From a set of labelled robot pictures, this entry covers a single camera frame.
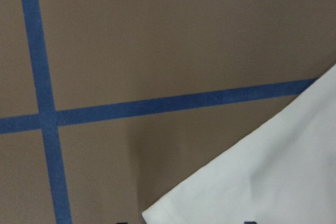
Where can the white long-sleeve printed shirt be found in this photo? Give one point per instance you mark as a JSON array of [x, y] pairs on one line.
[[283, 172]]

